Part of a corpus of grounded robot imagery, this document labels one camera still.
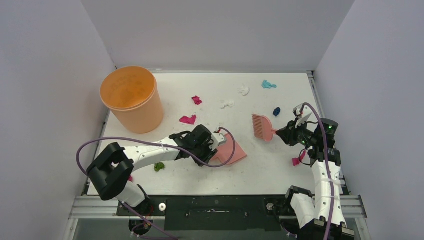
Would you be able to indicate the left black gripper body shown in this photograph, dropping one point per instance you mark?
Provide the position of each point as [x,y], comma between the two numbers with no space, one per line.
[203,152]

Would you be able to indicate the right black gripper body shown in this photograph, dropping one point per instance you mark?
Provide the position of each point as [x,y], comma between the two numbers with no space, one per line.
[288,135]

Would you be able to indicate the pink plastic dustpan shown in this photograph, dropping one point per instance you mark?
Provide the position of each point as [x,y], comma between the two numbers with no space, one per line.
[228,149]

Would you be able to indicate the pink hand brush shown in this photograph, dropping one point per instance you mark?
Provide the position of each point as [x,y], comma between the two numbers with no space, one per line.
[262,127]

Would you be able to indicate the green paper scrap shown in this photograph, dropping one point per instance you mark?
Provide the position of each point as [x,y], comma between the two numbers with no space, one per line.
[159,166]

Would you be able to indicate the orange plastic bucket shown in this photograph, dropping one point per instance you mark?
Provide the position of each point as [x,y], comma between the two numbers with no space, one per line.
[131,94]

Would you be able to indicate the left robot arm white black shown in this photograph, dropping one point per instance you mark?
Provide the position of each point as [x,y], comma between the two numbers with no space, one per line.
[111,170]

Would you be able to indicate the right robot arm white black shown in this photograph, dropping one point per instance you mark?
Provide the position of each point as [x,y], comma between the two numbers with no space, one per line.
[318,214]

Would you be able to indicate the magenta paper scrap by bucket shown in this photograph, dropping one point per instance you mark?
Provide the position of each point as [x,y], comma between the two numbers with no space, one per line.
[190,120]

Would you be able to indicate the dark blue paper scrap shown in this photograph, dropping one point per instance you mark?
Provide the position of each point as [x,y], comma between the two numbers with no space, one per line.
[276,111]

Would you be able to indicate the white paper scrap by dustpan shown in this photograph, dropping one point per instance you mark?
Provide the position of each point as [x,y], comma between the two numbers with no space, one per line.
[227,104]

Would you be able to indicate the teal paper scrap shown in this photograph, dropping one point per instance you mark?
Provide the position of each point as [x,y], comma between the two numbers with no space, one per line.
[267,85]

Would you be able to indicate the white paper scrap upper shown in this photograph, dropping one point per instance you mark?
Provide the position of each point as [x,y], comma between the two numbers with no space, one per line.
[243,90]

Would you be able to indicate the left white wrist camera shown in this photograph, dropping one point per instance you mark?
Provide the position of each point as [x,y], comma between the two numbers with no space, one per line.
[217,139]

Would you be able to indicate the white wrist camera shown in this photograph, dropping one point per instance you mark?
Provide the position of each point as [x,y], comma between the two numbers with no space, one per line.
[217,139]
[302,113]

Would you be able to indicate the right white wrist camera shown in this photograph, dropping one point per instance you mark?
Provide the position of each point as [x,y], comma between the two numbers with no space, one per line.
[302,113]

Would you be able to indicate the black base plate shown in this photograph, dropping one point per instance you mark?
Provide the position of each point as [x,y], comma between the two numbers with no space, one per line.
[221,212]

